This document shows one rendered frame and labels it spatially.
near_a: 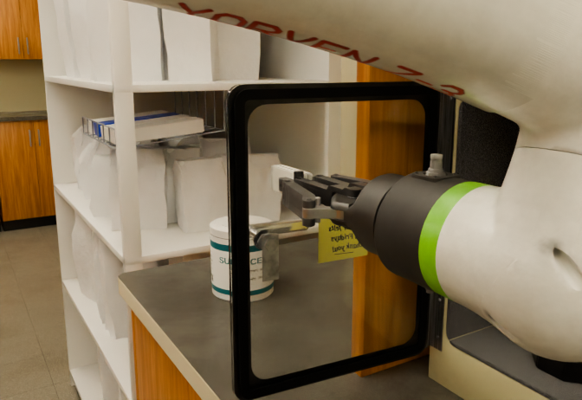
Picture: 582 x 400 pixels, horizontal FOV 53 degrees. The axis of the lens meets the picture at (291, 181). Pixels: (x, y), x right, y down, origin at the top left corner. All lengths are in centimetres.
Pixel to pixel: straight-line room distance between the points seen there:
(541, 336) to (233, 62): 154
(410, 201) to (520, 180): 10
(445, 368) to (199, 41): 111
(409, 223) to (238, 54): 143
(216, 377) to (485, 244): 63
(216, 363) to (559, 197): 71
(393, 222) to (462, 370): 47
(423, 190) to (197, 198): 130
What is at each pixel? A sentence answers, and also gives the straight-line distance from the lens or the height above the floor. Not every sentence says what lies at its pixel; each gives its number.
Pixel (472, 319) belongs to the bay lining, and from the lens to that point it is 93.
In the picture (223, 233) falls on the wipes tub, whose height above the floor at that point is 108.
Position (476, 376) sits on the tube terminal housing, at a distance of 88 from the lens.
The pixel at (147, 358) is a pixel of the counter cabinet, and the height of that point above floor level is 78.
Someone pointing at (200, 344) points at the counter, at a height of 94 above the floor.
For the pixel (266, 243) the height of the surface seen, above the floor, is 120.
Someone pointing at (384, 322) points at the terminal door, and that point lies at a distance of 85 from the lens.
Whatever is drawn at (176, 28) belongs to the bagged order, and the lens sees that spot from 167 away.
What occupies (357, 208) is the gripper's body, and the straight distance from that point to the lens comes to 50.
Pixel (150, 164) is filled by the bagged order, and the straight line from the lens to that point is 176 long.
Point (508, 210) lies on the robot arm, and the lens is 39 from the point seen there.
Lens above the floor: 141
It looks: 12 degrees down
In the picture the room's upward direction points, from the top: straight up
